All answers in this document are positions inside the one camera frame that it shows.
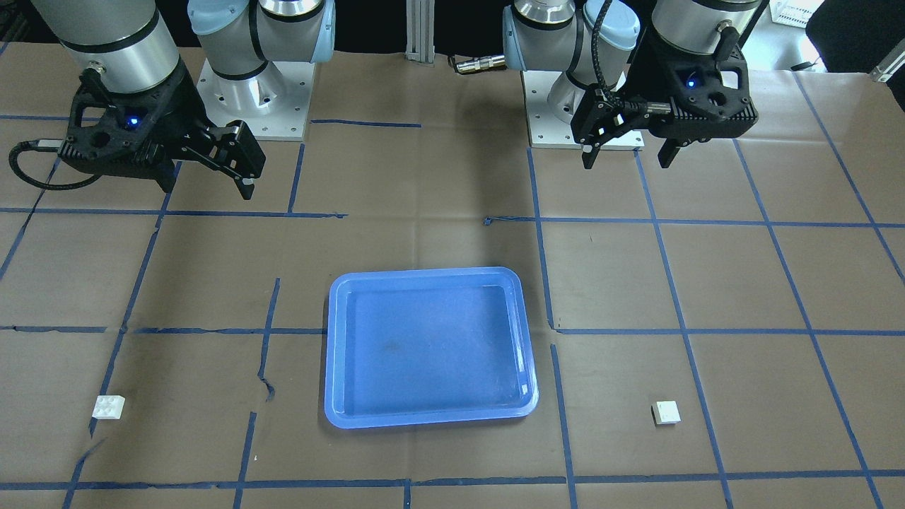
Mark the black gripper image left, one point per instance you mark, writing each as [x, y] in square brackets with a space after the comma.
[177, 106]

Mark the metal cylinder connector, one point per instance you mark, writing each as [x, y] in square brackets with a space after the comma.
[480, 64]

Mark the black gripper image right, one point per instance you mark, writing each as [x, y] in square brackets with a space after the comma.
[655, 73]

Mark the metal base plate image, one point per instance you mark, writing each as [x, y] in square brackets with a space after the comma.
[550, 103]
[273, 104]

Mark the blue plastic tray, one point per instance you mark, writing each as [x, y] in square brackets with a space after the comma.
[428, 346]

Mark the metal base plate image left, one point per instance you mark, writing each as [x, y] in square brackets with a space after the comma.
[273, 104]

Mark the metal base plate image right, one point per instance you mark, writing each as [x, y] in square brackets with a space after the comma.
[550, 103]

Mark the white studded block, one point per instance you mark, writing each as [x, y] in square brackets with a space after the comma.
[108, 407]

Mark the white smooth block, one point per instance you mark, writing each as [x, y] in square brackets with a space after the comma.
[666, 413]

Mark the aluminium frame post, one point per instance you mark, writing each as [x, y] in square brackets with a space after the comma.
[419, 46]

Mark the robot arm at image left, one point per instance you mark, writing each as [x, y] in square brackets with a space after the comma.
[130, 44]

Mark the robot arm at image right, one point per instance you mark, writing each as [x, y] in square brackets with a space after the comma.
[599, 45]

